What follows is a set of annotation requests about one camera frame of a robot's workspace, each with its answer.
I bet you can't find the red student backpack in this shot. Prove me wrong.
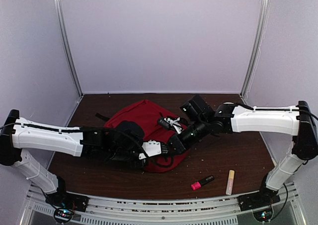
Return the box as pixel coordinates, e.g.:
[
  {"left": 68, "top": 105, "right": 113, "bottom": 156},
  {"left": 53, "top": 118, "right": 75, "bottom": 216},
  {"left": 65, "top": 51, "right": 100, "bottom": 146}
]
[{"left": 95, "top": 99, "right": 189, "bottom": 173}]

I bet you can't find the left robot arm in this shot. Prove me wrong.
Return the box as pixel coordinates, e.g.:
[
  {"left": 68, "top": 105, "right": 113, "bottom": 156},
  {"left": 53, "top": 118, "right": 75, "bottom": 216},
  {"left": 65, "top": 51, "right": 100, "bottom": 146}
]
[{"left": 0, "top": 110, "right": 157, "bottom": 207}]

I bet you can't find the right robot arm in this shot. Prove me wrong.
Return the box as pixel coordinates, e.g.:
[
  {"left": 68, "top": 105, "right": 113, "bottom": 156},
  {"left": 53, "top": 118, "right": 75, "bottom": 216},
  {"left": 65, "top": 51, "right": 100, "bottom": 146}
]
[{"left": 163, "top": 95, "right": 318, "bottom": 206}]

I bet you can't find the pink black highlighter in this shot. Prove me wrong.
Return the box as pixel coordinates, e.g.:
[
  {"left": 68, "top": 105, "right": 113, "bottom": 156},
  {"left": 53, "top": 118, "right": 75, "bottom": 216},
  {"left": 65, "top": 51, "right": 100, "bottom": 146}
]
[{"left": 190, "top": 175, "right": 215, "bottom": 191}]

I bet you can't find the pale yellow highlighter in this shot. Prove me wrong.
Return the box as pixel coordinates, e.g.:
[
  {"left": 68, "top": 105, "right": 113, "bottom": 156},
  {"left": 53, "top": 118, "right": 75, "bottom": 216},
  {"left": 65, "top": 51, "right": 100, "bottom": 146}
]
[{"left": 226, "top": 170, "right": 235, "bottom": 195}]

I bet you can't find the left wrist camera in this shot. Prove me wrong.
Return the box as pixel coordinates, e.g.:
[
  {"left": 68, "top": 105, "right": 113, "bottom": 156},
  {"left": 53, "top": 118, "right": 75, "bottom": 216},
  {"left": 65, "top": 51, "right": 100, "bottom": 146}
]
[{"left": 138, "top": 140, "right": 169, "bottom": 160}]

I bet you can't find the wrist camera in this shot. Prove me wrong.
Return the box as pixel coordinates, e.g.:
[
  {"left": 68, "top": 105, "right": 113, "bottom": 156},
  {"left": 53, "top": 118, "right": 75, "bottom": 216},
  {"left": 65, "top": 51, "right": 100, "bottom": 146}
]
[
  {"left": 138, "top": 140, "right": 169, "bottom": 160},
  {"left": 157, "top": 116, "right": 187, "bottom": 134}
]

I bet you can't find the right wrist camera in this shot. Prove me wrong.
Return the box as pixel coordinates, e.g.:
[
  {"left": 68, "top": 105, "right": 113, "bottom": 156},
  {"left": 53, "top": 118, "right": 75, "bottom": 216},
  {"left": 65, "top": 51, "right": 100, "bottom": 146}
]
[{"left": 157, "top": 116, "right": 187, "bottom": 134}]

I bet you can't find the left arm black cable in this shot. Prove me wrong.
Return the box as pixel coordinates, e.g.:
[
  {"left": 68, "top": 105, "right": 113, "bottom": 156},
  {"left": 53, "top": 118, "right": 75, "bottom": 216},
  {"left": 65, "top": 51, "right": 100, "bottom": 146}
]
[{"left": 0, "top": 122, "right": 174, "bottom": 168}]

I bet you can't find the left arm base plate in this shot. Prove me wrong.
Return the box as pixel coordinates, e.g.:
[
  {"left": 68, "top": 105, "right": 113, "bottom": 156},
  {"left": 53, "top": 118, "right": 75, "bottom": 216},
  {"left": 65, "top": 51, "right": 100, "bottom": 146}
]
[{"left": 45, "top": 193, "right": 89, "bottom": 212}]

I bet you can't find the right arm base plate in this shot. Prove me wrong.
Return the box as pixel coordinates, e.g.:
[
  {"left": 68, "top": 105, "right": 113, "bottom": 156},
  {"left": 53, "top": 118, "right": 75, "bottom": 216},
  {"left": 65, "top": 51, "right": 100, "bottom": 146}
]
[{"left": 237, "top": 192, "right": 281, "bottom": 211}]

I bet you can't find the front aluminium rail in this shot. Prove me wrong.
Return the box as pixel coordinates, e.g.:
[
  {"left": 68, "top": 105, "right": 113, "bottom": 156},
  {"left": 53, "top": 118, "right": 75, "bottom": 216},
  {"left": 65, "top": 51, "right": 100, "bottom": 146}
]
[{"left": 20, "top": 183, "right": 307, "bottom": 225}]

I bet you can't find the right aluminium frame post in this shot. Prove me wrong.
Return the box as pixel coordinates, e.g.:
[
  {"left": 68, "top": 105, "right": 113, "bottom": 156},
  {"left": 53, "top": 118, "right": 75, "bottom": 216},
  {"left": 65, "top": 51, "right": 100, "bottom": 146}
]
[{"left": 240, "top": 0, "right": 270, "bottom": 101}]

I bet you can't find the aluminium frame post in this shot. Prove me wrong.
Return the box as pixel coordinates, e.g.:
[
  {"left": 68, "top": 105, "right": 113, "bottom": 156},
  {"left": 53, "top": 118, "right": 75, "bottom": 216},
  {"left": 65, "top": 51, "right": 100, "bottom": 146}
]
[
  {"left": 240, "top": 0, "right": 270, "bottom": 101},
  {"left": 53, "top": 0, "right": 83, "bottom": 98}
]

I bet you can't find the left aluminium frame post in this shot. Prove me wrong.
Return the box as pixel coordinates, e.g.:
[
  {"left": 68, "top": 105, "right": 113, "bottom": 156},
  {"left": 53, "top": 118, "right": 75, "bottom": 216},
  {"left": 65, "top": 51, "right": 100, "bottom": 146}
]
[{"left": 53, "top": 0, "right": 83, "bottom": 98}]

